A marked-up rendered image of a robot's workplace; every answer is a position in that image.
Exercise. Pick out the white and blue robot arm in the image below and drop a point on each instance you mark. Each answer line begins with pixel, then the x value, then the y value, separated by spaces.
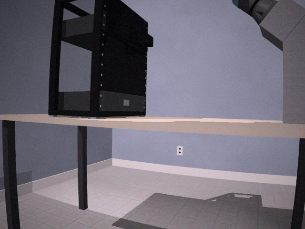
pixel 258 9

